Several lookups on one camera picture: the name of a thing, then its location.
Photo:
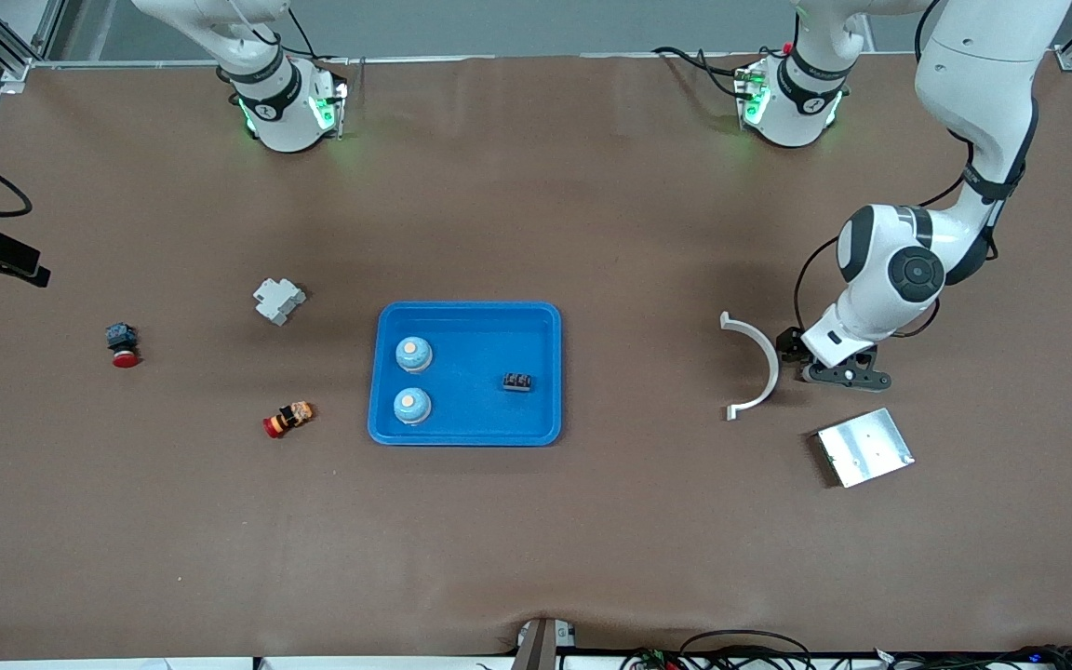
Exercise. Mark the white curved bracket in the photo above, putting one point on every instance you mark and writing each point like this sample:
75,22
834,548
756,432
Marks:
771,368

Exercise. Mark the blue service bell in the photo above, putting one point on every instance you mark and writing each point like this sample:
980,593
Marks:
412,407
414,355

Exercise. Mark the white circuit breaker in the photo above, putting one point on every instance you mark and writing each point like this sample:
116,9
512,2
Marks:
278,301

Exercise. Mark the red yellow emergency stop button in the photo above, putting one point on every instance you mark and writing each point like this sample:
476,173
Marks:
288,420

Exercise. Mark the silver metal plate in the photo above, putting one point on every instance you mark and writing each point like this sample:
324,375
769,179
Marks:
864,448

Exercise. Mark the red mushroom button black base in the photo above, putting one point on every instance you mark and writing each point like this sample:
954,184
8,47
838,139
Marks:
123,342

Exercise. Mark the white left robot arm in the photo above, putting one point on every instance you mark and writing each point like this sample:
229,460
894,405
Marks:
973,74

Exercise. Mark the black electrolytic capacitor block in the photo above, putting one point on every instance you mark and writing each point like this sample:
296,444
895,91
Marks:
517,382

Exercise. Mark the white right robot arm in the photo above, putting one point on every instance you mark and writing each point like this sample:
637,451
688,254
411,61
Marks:
275,102

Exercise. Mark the grey metal mount bracket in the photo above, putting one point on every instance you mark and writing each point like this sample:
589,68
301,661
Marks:
536,647

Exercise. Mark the blue plastic tray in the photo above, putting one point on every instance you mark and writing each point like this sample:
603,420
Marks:
466,419

